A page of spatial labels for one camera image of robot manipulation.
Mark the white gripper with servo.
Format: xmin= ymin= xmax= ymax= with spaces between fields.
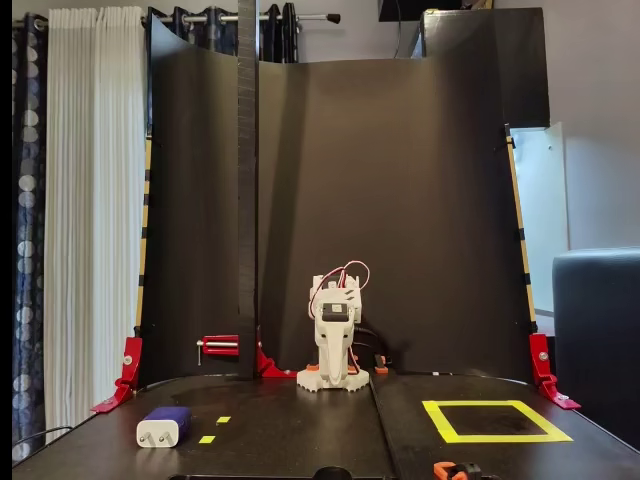
xmin=310 ymin=298 xmax=362 ymax=390

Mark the blue white charger plug block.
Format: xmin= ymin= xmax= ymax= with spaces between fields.
xmin=136 ymin=405 xmax=194 ymax=450

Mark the red screw clamp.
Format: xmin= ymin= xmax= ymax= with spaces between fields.
xmin=195 ymin=334 xmax=240 ymax=366

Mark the black curved backdrop sheet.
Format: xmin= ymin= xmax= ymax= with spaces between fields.
xmin=141 ymin=7 xmax=551 ymax=381

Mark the yellow tape square outline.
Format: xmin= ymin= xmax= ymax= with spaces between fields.
xmin=421 ymin=399 xmax=574 ymax=445

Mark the black ribbed vertical pole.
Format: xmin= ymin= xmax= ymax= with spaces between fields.
xmin=237 ymin=0 xmax=260 ymax=381

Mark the yellow black striped stick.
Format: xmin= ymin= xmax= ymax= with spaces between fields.
xmin=134 ymin=137 xmax=153 ymax=336
xmin=503 ymin=123 xmax=539 ymax=334

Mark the white cabinet door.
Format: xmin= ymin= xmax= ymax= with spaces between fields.
xmin=509 ymin=122 xmax=571 ymax=336

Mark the white pleated curtain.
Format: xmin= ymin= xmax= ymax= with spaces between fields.
xmin=43 ymin=7 xmax=149 ymax=444

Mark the dark blue dotted curtain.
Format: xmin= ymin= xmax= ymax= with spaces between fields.
xmin=144 ymin=2 xmax=301 ymax=136
xmin=12 ymin=12 xmax=50 ymax=464

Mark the silver curtain rod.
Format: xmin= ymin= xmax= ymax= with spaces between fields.
xmin=12 ymin=13 xmax=342 ymax=26

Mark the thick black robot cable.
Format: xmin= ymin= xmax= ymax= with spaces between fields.
xmin=352 ymin=327 xmax=396 ymax=369

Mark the red pole base bracket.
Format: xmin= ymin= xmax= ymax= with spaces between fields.
xmin=255 ymin=339 xmax=291 ymax=379

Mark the red white servo wire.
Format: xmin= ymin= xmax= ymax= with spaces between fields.
xmin=305 ymin=259 xmax=371 ymax=321

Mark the red backdrop corner bracket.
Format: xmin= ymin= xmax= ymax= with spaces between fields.
xmin=528 ymin=333 xmax=582 ymax=411
xmin=90 ymin=336 xmax=144 ymax=415

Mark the thin black cable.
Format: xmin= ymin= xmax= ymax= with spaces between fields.
xmin=12 ymin=425 xmax=75 ymax=454

